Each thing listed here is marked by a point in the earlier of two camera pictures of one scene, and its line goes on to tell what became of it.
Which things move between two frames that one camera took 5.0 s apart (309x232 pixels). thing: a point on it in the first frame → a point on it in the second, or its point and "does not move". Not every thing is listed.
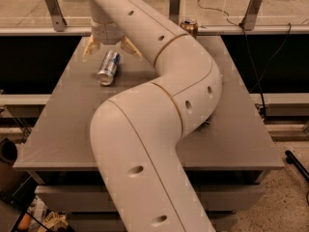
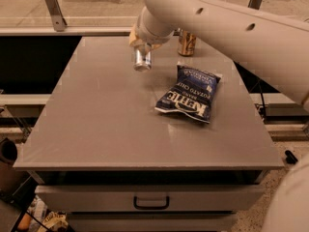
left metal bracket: (59, 20) does not move
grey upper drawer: (98, 199) does not move
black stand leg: (292, 159) does not move
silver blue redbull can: (106, 72) → (142, 58)
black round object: (8, 152) does not move
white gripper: (105, 33) → (144, 33)
